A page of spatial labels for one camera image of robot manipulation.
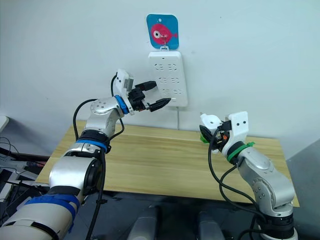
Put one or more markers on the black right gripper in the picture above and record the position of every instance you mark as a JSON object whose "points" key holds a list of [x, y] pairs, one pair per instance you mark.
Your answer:
{"points": [[220, 140]]}

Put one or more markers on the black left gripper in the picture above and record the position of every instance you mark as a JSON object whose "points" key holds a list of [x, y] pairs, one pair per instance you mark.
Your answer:
{"points": [[137, 100]]}

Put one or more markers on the green repellent liquid bottle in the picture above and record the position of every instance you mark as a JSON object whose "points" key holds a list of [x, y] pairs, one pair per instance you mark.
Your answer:
{"points": [[203, 139]]}

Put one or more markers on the white mosquito repellent heater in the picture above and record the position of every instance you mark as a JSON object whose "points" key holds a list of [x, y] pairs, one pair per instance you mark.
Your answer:
{"points": [[211, 121]]}

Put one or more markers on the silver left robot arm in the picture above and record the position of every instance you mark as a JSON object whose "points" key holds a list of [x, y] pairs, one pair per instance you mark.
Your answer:
{"points": [[72, 172]]}

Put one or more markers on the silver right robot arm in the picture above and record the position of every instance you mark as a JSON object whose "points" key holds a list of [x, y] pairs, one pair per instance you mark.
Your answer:
{"points": [[262, 175]]}

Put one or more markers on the dark grey rounded shape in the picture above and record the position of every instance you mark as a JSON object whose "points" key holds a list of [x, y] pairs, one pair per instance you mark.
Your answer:
{"points": [[209, 223], [145, 223]]}

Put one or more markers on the white flat board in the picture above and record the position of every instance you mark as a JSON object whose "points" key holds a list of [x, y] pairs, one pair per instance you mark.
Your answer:
{"points": [[3, 123]]}

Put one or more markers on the white wall power strip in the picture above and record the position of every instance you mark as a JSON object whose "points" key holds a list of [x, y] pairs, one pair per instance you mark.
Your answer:
{"points": [[170, 72]]}

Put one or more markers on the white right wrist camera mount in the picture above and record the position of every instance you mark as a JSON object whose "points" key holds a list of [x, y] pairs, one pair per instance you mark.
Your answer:
{"points": [[238, 122]]}

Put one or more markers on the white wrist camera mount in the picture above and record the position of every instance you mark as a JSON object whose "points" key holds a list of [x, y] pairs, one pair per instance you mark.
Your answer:
{"points": [[122, 78], [238, 122]]}

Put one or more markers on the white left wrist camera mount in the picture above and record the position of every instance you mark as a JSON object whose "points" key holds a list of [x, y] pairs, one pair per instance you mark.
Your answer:
{"points": [[122, 78]]}

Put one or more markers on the blue fish wall hook plate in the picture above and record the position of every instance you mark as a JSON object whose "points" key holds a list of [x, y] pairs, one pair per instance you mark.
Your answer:
{"points": [[162, 25]]}

